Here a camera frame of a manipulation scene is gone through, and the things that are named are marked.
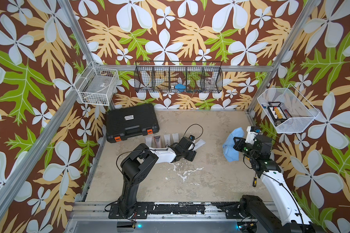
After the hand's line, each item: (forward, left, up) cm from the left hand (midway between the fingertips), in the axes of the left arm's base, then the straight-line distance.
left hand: (192, 149), depth 96 cm
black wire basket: (+40, +9, +29) cm, 51 cm away
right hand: (-2, -21, +18) cm, 28 cm away
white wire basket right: (+12, -53, +26) cm, 60 cm away
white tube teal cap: (+7, +30, -1) cm, 31 cm away
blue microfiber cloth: (-10, -20, +14) cm, 26 cm away
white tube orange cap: (+11, +11, -2) cm, 16 cm away
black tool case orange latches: (+21, +46, +3) cm, 51 cm away
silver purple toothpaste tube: (+9, +24, -2) cm, 26 cm away
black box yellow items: (+10, -47, +25) cm, 54 cm away
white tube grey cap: (+5, -5, 0) cm, 7 cm away
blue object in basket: (+33, +8, +26) cm, 43 cm away
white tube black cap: (+9, +17, -1) cm, 19 cm away
